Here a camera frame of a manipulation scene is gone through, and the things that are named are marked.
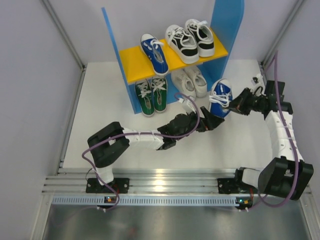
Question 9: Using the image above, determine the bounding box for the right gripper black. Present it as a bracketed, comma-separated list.
[223, 87, 267, 116]

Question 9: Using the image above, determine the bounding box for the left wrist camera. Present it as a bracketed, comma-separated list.
[178, 98, 196, 114]

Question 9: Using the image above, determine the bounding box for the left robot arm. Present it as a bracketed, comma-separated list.
[85, 106, 224, 194]

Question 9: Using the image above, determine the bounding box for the black white sneaker left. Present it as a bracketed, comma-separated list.
[165, 24, 200, 65]

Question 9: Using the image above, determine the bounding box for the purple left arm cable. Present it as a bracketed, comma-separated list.
[81, 92, 201, 213]

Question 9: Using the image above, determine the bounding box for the blue sneaker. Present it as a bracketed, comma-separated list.
[208, 78, 233, 118]
[140, 33, 169, 76]

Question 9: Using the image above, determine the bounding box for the black white sneaker right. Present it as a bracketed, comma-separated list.
[185, 19, 215, 58]

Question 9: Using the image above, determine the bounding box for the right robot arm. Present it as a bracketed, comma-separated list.
[217, 80, 314, 201]

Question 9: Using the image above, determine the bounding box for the left aluminium frame post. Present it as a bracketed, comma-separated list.
[40, 0, 85, 71]

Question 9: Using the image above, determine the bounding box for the aluminium mounting rail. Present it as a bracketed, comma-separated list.
[41, 161, 312, 197]

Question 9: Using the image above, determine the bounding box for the blue and yellow shoe shelf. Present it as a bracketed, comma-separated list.
[101, 0, 245, 115]

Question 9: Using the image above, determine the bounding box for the black white sneaker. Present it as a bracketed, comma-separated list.
[165, 24, 200, 65]
[185, 19, 215, 58]

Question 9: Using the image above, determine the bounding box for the slotted cable duct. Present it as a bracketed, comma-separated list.
[51, 195, 252, 207]

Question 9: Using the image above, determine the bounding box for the aluminium frame post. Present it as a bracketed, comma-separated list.
[260, 0, 307, 69]
[40, 0, 85, 71]

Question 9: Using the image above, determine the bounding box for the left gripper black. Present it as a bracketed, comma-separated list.
[175, 107, 224, 141]

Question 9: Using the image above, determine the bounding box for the green sneaker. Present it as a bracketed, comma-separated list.
[151, 77, 168, 113]
[134, 79, 155, 117]

